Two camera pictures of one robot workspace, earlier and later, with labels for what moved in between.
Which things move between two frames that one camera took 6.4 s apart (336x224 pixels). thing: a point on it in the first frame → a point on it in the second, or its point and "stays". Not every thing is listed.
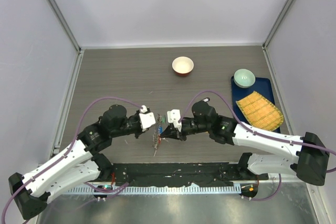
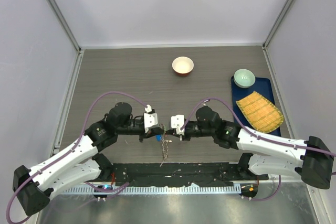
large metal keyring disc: [156, 138] → [165, 148]
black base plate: [202, 174] stays
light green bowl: [244, 78] stays
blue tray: [262, 85] stays
